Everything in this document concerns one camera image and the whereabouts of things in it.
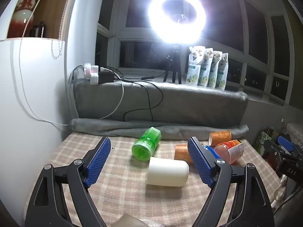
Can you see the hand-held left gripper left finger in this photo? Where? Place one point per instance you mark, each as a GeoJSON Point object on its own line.
{"type": "Point", "coordinates": [98, 162]}

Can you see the grey blanket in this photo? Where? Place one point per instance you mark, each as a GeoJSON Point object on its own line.
{"type": "Point", "coordinates": [189, 106]}

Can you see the white figurine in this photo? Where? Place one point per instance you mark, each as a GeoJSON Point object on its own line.
{"type": "Point", "coordinates": [280, 191]}

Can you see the black tripod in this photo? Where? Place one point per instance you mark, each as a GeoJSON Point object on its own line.
{"type": "Point", "coordinates": [176, 71]}

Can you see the dark bottle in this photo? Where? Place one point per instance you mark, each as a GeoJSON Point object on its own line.
{"type": "Point", "coordinates": [39, 30]}

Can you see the green box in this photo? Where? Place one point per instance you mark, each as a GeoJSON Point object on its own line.
{"type": "Point", "coordinates": [262, 141]}

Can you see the white lace cloth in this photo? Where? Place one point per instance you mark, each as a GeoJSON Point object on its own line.
{"type": "Point", "coordinates": [294, 128]}

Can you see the large orange cup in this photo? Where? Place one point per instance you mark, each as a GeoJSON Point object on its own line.
{"type": "Point", "coordinates": [181, 155]}

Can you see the orange can at back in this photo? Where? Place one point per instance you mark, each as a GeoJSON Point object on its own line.
{"type": "Point", "coordinates": [220, 137]}

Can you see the checked beige tablecloth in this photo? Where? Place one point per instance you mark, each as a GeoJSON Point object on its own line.
{"type": "Point", "coordinates": [123, 194]}

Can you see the white cup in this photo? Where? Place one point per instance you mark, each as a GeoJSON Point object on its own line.
{"type": "Point", "coordinates": [165, 171]}

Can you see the red white vase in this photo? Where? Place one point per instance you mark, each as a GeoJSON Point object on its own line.
{"type": "Point", "coordinates": [22, 16]}

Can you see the blue cup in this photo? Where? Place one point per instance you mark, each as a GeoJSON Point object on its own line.
{"type": "Point", "coordinates": [212, 153]}

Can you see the green plastic bottle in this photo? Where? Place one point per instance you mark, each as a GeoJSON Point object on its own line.
{"type": "Point", "coordinates": [145, 144]}

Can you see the white framed window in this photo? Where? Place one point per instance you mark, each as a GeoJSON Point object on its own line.
{"type": "Point", "coordinates": [118, 35]}

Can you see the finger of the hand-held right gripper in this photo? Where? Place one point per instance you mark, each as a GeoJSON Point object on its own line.
{"type": "Point", "coordinates": [269, 146]}
{"type": "Point", "coordinates": [285, 143]}

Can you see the white cabinet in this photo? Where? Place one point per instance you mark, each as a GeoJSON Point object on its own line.
{"type": "Point", "coordinates": [35, 87]}

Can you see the white green refill pouch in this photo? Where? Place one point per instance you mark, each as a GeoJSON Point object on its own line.
{"type": "Point", "coordinates": [223, 78]}
{"type": "Point", "coordinates": [205, 73]}
{"type": "Point", "coordinates": [215, 75]}
{"type": "Point", "coordinates": [193, 71]}

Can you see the white plug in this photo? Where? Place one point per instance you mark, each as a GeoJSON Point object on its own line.
{"type": "Point", "coordinates": [86, 70]}
{"type": "Point", "coordinates": [94, 79]}
{"type": "Point", "coordinates": [94, 69]}

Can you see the black power adapter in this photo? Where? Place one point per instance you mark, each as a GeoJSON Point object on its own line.
{"type": "Point", "coordinates": [105, 76]}

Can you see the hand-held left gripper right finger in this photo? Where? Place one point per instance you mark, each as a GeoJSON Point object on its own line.
{"type": "Point", "coordinates": [200, 163]}

